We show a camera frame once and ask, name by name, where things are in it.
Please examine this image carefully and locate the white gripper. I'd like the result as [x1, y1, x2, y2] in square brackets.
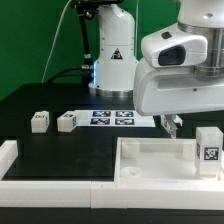
[133, 22, 224, 139]

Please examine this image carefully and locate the white square tabletop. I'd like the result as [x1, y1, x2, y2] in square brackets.
[115, 138, 218, 181]

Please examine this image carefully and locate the white marker sheet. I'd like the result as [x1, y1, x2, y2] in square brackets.
[65, 110, 155, 127]

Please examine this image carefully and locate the white U-shaped fence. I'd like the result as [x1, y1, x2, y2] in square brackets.
[0, 141, 224, 210]

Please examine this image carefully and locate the black cable bundle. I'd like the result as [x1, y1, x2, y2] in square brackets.
[45, 0, 101, 84]

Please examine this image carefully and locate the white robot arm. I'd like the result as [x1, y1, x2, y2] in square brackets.
[89, 0, 224, 116]

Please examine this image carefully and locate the white cable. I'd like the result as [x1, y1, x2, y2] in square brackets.
[41, 0, 73, 84]

